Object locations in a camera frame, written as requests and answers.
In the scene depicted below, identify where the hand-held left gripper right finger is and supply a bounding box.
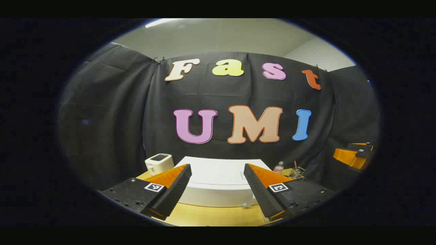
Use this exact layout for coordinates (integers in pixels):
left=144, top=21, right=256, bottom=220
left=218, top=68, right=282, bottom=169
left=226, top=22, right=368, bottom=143
left=244, top=163, right=338, bottom=222

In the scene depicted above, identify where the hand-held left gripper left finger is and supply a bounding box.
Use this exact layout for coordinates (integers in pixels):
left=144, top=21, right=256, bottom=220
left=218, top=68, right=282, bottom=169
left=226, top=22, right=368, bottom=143
left=100, top=164, right=192, bottom=221

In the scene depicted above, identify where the white microwave oven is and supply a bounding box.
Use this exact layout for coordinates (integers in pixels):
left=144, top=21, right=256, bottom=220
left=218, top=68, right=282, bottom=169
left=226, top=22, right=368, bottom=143
left=174, top=157, right=273, bottom=208

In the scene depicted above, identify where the white toaster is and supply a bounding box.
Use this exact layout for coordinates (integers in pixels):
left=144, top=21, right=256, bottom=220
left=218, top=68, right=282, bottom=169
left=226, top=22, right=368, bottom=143
left=145, top=153, right=175, bottom=176

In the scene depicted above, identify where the wire mesh basket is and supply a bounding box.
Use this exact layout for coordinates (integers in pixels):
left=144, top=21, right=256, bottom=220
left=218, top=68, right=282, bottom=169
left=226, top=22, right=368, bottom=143
left=289, top=166, right=305, bottom=180

